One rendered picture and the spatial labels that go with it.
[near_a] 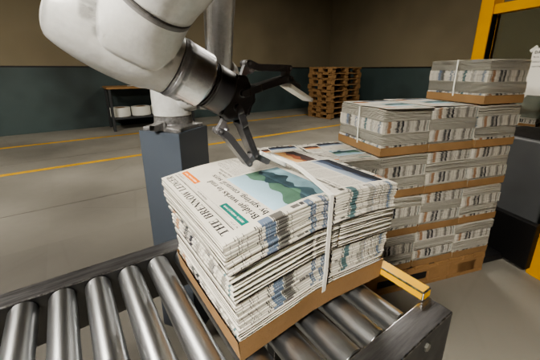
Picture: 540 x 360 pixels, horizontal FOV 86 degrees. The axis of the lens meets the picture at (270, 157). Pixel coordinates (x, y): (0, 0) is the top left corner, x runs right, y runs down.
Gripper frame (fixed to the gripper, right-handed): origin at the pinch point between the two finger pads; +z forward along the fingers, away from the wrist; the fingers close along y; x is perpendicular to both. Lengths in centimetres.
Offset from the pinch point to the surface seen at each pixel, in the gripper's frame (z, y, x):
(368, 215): 14.2, 10.1, 14.5
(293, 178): 0.9, 9.0, 5.2
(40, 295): -27, 51, -21
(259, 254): -9.1, 20.4, 14.9
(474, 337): 147, 50, 12
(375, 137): 84, -21, -39
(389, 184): 16.2, 2.9, 14.8
